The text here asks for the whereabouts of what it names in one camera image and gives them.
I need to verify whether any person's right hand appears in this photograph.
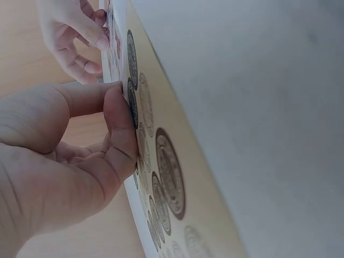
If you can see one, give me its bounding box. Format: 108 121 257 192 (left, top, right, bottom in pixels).
36 0 109 84

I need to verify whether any person's left hand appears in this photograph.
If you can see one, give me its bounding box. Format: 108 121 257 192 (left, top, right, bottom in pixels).
0 82 140 258

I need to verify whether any sheet with printed coins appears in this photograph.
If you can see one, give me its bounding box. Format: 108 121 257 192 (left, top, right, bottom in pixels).
98 0 249 258

